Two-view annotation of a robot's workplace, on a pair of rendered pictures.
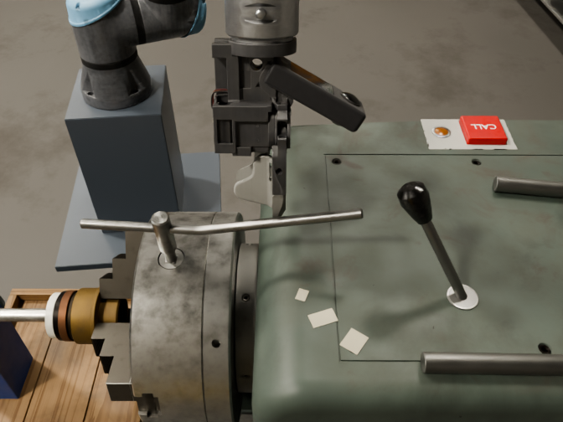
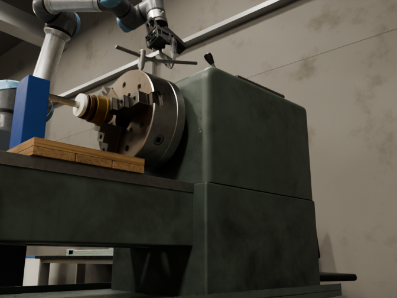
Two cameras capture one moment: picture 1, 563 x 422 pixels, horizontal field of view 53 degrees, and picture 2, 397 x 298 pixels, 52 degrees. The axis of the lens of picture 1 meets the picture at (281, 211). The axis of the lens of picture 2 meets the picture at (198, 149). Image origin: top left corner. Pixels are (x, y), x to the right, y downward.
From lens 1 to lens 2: 155 cm
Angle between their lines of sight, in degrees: 72
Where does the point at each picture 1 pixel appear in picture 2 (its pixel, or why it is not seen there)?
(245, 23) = (159, 13)
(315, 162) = not seen: hidden behind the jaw
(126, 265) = (108, 94)
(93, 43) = (10, 97)
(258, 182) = (168, 50)
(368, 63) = not seen: outside the picture
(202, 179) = not seen: hidden behind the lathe
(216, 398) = (180, 100)
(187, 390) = (170, 94)
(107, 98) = (9, 126)
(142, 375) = (155, 83)
